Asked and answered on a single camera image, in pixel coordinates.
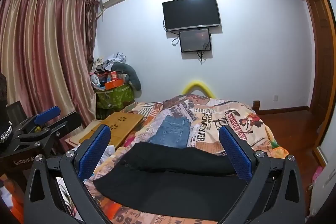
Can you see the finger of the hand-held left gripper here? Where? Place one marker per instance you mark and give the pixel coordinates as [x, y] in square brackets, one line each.
[65, 123]
[48, 112]

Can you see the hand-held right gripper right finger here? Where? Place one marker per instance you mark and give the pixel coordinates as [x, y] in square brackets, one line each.
[235, 153]

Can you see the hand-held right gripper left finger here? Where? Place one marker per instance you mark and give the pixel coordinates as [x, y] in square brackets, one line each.
[94, 150]

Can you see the black pants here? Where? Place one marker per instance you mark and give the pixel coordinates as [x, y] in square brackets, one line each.
[170, 187]

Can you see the black chair back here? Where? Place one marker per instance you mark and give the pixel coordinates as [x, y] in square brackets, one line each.
[15, 109]

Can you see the wooden lap table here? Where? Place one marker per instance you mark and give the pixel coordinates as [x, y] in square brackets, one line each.
[118, 121]

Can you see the printed blanket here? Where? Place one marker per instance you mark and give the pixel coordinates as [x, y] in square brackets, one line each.
[236, 113]

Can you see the wooden bedpost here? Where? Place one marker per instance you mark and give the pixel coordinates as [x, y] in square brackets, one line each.
[256, 107]

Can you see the green storage box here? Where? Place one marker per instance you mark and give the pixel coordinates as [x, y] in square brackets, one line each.
[115, 98]

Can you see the orange box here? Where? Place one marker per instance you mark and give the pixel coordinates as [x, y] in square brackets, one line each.
[114, 84]

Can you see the blue jeans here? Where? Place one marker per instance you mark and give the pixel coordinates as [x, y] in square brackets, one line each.
[170, 132]

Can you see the small red box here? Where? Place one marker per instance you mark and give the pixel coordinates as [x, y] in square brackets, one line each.
[114, 75]

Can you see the pink striped curtain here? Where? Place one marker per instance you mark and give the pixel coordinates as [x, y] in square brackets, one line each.
[39, 43]

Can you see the pile of clothes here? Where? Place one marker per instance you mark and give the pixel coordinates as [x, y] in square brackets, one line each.
[110, 61]

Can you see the yellow foam arc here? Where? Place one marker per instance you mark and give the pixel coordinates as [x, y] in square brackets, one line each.
[197, 82]

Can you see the grey plush pillow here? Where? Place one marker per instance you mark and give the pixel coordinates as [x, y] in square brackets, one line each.
[132, 74]

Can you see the pink bag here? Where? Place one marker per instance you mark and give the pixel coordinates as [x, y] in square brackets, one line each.
[317, 174]

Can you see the small black monitor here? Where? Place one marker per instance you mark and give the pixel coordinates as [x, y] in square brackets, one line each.
[195, 40]

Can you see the wooden door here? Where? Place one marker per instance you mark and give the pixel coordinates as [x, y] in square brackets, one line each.
[317, 43]

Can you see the wall socket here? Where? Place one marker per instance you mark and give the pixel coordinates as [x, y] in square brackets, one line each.
[275, 98]

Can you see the black wall television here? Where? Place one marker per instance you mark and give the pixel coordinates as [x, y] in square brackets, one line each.
[190, 12]

